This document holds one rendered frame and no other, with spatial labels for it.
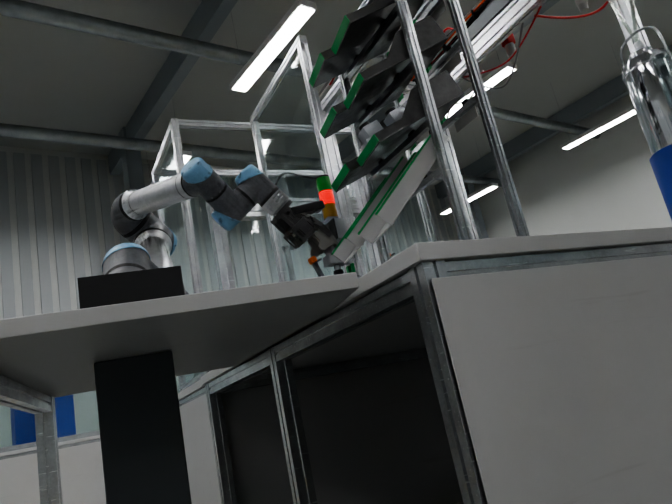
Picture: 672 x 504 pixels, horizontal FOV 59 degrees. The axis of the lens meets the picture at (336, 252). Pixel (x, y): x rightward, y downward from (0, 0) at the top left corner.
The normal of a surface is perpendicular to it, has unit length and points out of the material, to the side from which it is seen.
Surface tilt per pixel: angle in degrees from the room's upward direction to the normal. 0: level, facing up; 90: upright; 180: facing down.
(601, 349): 90
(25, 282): 90
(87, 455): 90
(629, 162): 90
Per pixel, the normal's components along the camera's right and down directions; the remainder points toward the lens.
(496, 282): 0.42, -0.33
